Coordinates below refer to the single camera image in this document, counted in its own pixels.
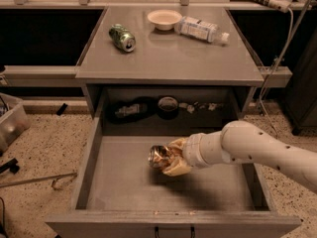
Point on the open grey top drawer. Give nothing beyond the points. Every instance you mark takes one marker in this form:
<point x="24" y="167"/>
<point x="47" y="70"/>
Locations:
<point x="118" y="195"/>

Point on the black tape roll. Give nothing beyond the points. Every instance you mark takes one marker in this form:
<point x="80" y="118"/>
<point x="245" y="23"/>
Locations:
<point x="167" y="108"/>

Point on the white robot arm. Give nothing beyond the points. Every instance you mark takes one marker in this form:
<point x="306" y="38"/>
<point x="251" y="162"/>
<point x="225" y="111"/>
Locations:
<point x="241" y="142"/>

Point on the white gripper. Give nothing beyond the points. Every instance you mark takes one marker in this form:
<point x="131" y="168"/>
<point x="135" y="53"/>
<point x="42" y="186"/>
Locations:
<point x="193" y="150"/>

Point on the grey cabinet with drawer opening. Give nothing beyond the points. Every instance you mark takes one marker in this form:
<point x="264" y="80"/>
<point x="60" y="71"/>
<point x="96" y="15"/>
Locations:
<point x="218" y="80"/>

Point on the white paper bowl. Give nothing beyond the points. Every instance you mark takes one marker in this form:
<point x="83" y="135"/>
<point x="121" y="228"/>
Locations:
<point x="164" y="20"/>

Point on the green soda can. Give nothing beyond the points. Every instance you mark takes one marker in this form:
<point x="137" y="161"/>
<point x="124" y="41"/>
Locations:
<point x="122" y="38"/>

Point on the clear plastic storage bin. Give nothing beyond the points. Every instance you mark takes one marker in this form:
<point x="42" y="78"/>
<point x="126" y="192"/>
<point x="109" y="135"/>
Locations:
<point x="13" y="120"/>

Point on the black object on floor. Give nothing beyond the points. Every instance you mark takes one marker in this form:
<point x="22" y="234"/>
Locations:
<point x="11" y="166"/>

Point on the crushed orange soda can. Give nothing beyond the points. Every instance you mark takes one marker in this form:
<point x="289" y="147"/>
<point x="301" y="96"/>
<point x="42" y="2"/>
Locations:
<point x="160" y="157"/>

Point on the clear plastic water bottle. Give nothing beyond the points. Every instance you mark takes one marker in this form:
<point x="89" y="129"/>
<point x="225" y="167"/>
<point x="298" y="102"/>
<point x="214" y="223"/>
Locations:
<point x="201" y="30"/>

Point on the metal rod tool on floor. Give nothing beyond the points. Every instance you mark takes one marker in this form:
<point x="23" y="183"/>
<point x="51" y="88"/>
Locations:
<point x="35" y="180"/>

